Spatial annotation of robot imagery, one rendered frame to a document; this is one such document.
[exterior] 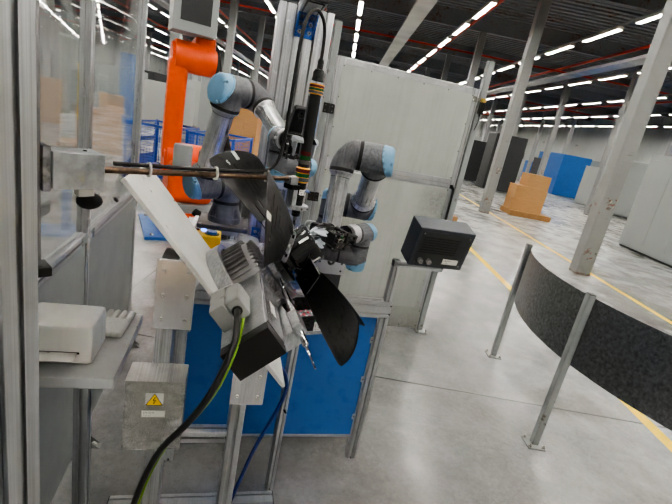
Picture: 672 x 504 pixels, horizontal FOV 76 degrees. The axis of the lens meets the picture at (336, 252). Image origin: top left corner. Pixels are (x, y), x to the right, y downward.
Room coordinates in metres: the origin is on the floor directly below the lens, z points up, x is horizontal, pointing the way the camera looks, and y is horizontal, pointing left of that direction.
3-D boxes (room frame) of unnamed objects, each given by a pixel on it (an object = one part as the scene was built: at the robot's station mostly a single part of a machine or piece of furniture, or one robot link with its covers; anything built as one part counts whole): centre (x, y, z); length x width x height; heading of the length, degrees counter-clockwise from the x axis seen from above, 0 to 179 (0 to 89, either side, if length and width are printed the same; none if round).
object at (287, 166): (1.58, 0.26, 1.38); 0.11 x 0.08 x 0.11; 142
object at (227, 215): (1.94, 0.54, 1.09); 0.15 x 0.15 x 0.10
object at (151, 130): (7.86, 3.46, 0.49); 1.27 x 0.88 x 0.98; 2
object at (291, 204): (1.30, 0.15, 1.34); 0.09 x 0.07 x 0.10; 141
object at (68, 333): (0.97, 0.65, 0.92); 0.17 x 0.16 x 0.11; 106
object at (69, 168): (0.83, 0.54, 1.38); 0.10 x 0.07 x 0.09; 141
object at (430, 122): (3.30, -0.28, 1.10); 1.21 x 0.06 x 2.20; 106
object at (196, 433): (1.12, 0.32, 0.56); 0.19 x 0.04 x 0.04; 106
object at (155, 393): (1.00, 0.41, 0.73); 0.15 x 0.09 x 0.22; 106
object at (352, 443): (1.80, -0.27, 0.39); 0.04 x 0.04 x 0.78; 16
